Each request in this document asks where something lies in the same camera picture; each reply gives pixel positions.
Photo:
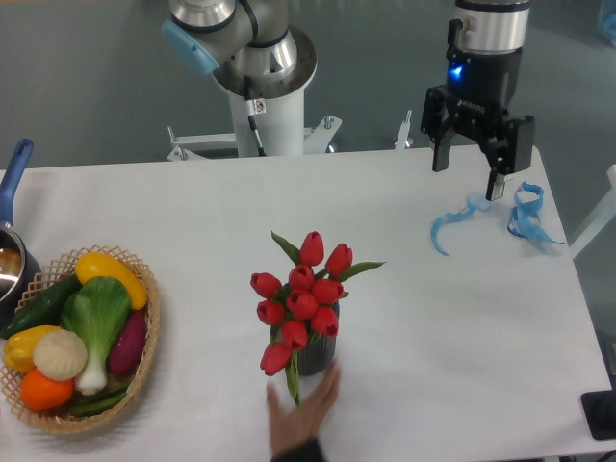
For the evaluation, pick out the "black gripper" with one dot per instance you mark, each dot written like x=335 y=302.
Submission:
x=473 y=103

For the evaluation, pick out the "red tulip bouquet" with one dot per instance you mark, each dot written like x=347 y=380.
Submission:
x=315 y=282

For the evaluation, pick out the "dark sleeve forearm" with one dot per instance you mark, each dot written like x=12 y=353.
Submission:
x=309 y=451

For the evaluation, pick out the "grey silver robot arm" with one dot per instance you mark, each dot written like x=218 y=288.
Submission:
x=264 y=64

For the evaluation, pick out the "dark grey ribbed vase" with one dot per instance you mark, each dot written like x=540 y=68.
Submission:
x=319 y=351

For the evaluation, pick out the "bare human hand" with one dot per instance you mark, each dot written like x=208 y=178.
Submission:
x=290 y=429

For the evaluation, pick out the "light blue torn strip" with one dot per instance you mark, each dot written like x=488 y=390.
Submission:
x=474 y=202

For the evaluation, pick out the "blue crumpled strip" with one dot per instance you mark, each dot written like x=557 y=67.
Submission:
x=524 y=221

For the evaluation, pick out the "blue object top corner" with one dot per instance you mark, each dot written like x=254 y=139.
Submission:
x=606 y=20

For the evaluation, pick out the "black device at edge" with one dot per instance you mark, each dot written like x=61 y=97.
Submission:
x=599 y=411

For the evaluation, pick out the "yellow squash toy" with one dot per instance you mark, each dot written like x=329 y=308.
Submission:
x=97 y=264

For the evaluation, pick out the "purple sweet potato toy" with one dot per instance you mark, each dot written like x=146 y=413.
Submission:
x=127 y=351

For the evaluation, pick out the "green bok choy toy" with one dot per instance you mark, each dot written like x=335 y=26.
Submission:
x=96 y=315

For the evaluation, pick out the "woven wicker basket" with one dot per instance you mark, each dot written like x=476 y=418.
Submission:
x=59 y=421

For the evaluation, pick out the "green cucumber toy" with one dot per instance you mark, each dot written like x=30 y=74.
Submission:
x=44 y=309

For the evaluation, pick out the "cream garlic bun toy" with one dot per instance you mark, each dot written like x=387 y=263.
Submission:
x=60 y=355

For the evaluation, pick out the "green bean pods toy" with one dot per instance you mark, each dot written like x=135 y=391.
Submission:
x=99 y=403

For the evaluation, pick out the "yellow bell pepper toy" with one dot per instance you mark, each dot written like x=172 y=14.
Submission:
x=19 y=348

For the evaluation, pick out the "orange fruit toy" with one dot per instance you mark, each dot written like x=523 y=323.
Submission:
x=40 y=393

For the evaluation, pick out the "white frame at right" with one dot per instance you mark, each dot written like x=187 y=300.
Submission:
x=600 y=216

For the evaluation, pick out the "white metal base frame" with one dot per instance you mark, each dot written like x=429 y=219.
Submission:
x=317 y=140

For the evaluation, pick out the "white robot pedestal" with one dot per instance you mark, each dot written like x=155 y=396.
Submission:
x=279 y=122

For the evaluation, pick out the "blue handled saucepan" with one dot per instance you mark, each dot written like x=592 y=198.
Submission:
x=18 y=265

